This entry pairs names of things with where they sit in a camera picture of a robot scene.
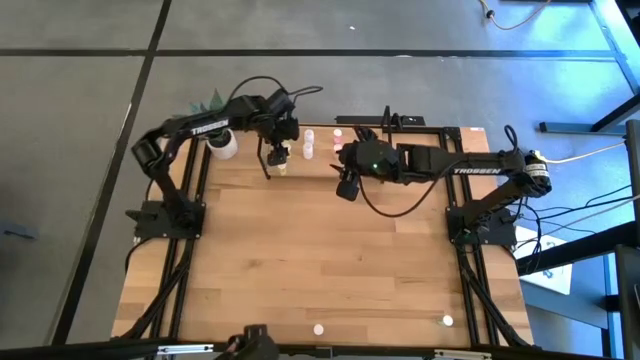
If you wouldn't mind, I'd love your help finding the black diagonal desk leg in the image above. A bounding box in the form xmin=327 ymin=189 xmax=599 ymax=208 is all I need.
xmin=538 ymin=0 xmax=640 ymax=136

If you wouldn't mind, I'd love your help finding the black aluminium table frame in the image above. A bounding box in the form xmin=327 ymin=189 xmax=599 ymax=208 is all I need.
xmin=112 ymin=122 xmax=536 ymax=351

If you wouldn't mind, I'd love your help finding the black metal desk bar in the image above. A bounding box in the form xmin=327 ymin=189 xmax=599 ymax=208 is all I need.
xmin=516 ymin=219 xmax=640 ymax=277

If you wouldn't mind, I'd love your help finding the white power cable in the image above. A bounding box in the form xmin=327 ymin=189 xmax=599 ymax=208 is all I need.
xmin=543 ymin=141 xmax=627 ymax=165

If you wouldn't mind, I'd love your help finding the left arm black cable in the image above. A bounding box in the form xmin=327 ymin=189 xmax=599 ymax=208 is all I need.
xmin=226 ymin=74 xmax=325 ymax=110

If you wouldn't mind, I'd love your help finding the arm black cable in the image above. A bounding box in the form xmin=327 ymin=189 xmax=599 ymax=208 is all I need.
xmin=226 ymin=74 xmax=325 ymax=110
xmin=357 ymin=123 xmax=520 ymax=219

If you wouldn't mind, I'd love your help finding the tan cable black plug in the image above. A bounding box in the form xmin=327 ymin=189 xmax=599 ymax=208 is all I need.
xmin=477 ymin=0 xmax=554 ymax=32

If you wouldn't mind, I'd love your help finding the white plant pot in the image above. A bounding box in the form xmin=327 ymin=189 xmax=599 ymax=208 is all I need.
xmin=205 ymin=128 xmax=239 ymax=161

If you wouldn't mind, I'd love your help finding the black front frame rail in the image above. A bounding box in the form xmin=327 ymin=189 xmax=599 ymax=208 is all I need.
xmin=0 ymin=338 xmax=640 ymax=360

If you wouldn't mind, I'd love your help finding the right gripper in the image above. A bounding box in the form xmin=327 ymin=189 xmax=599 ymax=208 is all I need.
xmin=328 ymin=125 xmax=402 ymax=203

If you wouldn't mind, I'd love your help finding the black floor cable bundle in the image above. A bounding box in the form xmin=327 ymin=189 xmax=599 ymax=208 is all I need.
xmin=514 ymin=184 xmax=640 ymax=274

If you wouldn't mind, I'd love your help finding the black jointed device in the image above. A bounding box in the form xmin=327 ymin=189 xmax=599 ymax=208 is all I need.
xmin=214 ymin=323 xmax=281 ymax=360

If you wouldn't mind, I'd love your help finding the wooden shelf black frame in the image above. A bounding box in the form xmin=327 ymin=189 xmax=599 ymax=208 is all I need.
xmin=257 ymin=104 xmax=402 ymax=185

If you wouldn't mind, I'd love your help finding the black bar device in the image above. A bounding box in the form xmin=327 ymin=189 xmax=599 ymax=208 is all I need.
xmin=334 ymin=114 xmax=427 ymax=127

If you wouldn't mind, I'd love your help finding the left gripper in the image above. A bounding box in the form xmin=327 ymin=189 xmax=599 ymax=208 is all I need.
xmin=257 ymin=88 xmax=302 ymax=168

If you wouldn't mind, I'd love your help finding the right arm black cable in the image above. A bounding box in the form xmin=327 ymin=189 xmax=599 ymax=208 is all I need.
xmin=357 ymin=123 xmax=520 ymax=219

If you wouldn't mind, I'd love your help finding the silver metal bracket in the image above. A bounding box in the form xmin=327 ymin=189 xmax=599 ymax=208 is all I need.
xmin=433 ymin=348 xmax=494 ymax=360
xmin=156 ymin=343 xmax=215 ymax=356

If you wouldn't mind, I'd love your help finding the white printed sheet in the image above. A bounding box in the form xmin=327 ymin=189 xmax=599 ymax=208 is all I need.
xmin=513 ymin=225 xmax=574 ymax=296

